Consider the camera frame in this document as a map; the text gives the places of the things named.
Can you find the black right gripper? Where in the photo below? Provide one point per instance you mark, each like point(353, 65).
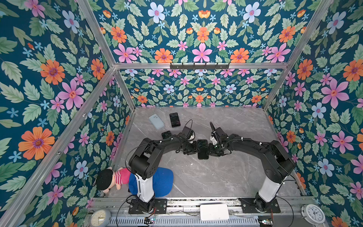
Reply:
point(211, 151)

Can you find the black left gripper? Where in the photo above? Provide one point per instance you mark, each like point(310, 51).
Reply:
point(194, 150)

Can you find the black phone case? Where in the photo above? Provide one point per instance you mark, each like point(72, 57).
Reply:
point(203, 149)

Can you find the light blue phone case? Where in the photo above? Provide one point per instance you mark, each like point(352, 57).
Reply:
point(156, 121)

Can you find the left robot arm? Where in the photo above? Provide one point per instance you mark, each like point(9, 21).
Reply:
point(147, 157)

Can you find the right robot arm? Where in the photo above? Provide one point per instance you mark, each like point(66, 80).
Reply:
point(276, 162)

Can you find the blue cap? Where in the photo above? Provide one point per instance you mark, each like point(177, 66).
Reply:
point(163, 181)

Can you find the white box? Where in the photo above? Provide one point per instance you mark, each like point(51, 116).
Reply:
point(214, 212)

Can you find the plush doll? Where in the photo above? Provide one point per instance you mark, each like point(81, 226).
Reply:
point(108, 178)

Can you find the left round clock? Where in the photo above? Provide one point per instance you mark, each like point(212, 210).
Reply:
point(100, 218)

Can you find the round clock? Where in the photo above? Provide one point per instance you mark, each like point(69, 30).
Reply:
point(313, 214)
point(100, 218)

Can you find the right round clock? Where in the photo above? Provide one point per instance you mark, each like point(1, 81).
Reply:
point(313, 214)

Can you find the black hook rail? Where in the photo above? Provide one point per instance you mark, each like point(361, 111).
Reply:
point(199, 66)

